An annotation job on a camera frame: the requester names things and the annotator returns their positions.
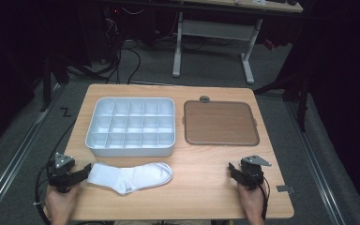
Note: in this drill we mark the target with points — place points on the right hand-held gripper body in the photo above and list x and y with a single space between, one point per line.
252 175

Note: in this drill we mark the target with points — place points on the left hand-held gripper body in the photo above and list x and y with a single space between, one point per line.
61 175

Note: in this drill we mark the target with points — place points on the white sock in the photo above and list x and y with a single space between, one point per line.
131 176

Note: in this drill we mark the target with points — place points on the white divided storage box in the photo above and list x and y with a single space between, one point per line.
131 125

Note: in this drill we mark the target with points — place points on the person's right hand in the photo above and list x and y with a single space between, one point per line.
251 200

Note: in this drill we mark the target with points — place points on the person's left hand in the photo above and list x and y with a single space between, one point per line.
61 203

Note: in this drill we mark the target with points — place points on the grey tape piece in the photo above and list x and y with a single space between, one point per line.
285 188

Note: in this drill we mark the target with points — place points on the brown flat tray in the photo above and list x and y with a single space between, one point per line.
220 123

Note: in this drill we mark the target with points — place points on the grey round table grommet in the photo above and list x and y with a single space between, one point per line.
204 99

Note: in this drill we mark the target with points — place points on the black metal stand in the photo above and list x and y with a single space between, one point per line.
46 90
303 103

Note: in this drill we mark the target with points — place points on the small red object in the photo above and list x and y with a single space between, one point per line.
269 44

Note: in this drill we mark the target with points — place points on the wooden desk with white legs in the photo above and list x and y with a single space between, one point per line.
215 29

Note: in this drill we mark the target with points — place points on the metal floor rail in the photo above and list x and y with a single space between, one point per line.
18 156
315 162

